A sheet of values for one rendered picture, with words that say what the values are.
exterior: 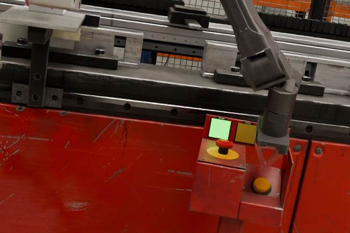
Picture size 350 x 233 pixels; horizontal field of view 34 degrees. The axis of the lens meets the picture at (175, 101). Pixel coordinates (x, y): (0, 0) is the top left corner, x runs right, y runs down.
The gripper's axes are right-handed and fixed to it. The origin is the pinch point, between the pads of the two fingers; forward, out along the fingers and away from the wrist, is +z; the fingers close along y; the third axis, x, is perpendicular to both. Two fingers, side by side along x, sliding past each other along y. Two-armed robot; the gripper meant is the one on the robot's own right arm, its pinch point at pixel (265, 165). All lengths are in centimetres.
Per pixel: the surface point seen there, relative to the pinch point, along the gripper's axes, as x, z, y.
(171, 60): 66, 178, 416
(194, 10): 24, -10, 60
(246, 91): 5.8, -2.4, 28.4
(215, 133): 11.9, 0.7, 10.3
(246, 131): 4.9, -1.0, 10.7
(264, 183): -0.8, 5.3, 0.4
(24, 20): 58, -20, 9
